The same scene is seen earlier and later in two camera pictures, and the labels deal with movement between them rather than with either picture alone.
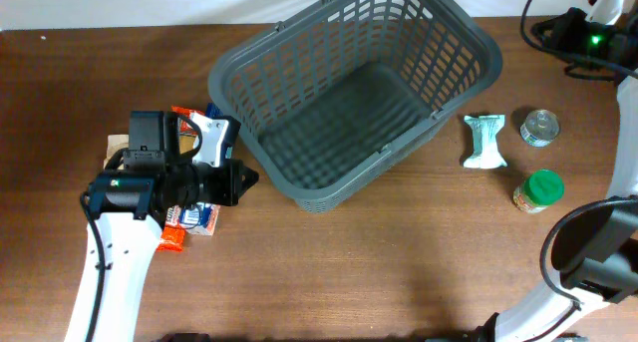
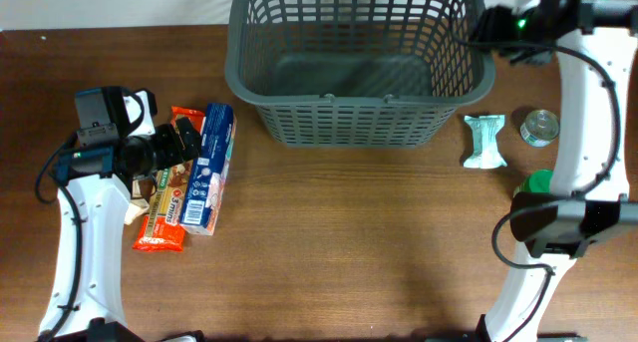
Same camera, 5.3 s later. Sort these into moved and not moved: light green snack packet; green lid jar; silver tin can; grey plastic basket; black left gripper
Moved: grey plastic basket; black left gripper
Not moved: silver tin can; light green snack packet; green lid jar
